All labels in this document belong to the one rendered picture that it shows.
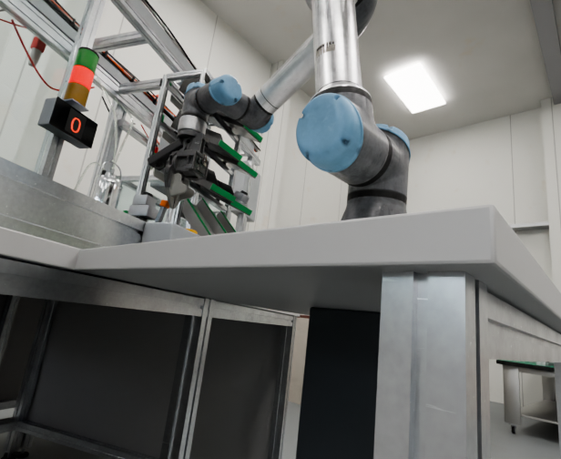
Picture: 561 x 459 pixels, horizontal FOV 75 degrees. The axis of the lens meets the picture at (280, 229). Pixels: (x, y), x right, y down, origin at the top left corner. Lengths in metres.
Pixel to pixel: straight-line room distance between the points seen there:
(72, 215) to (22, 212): 0.08
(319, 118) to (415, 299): 0.46
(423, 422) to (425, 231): 0.10
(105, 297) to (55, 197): 0.17
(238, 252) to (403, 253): 0.13
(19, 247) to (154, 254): 0.19
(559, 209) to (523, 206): 0.60
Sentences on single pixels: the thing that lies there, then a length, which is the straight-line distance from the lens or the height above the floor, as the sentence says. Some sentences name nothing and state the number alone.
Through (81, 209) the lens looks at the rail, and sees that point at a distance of 0.69.
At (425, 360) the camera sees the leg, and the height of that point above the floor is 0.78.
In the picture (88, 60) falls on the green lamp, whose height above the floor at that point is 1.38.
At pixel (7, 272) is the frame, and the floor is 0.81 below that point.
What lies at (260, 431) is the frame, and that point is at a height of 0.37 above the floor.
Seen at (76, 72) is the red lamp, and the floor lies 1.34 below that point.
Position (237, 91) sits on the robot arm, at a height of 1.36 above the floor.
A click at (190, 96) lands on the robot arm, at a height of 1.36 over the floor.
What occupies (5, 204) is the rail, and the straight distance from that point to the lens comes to 0.61.
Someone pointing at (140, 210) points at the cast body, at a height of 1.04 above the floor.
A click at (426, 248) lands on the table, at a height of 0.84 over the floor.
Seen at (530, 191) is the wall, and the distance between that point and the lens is 7.59.
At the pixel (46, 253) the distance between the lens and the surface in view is 0.54.
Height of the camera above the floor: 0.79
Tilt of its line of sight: 14 degrees up
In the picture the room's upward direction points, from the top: 7 degrees clockwise
